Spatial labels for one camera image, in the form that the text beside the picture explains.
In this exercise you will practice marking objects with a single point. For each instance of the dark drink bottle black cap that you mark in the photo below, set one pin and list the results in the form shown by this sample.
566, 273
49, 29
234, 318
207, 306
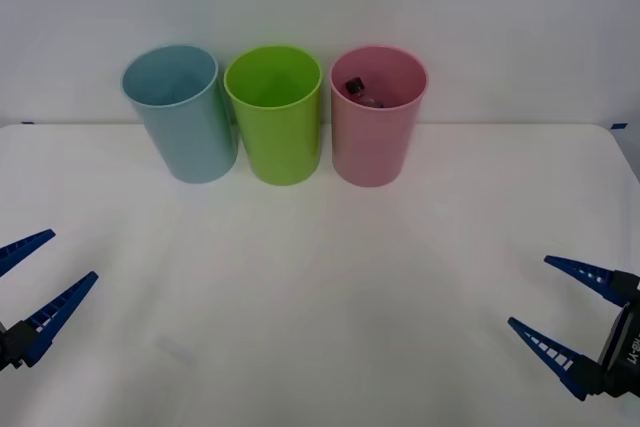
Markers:
364, 93

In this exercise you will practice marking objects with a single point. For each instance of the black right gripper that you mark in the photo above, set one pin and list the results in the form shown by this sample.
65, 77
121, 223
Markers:
625, 347

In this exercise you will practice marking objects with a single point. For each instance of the pink plastic bin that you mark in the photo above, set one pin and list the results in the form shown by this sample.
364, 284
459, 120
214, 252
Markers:
370, 147

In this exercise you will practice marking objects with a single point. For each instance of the pale blue plastic bin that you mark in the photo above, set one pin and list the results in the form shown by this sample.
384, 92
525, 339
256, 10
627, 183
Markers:
190, 142

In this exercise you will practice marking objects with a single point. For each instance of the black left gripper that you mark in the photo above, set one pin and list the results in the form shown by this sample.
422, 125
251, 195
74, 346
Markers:
7, 349

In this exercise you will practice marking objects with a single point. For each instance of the green plastic bin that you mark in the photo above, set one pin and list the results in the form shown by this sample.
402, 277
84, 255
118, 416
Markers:
280, 142

